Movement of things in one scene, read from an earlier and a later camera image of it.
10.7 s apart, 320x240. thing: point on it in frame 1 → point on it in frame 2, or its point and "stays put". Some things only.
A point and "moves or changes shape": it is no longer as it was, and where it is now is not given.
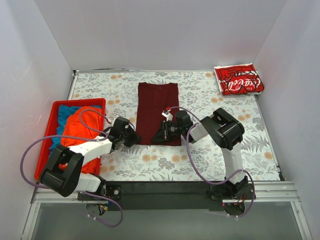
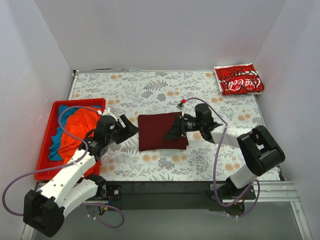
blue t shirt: (64, 112) stays put
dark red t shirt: (153, 99) moves or changes shape
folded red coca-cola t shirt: (239, 79) stays put
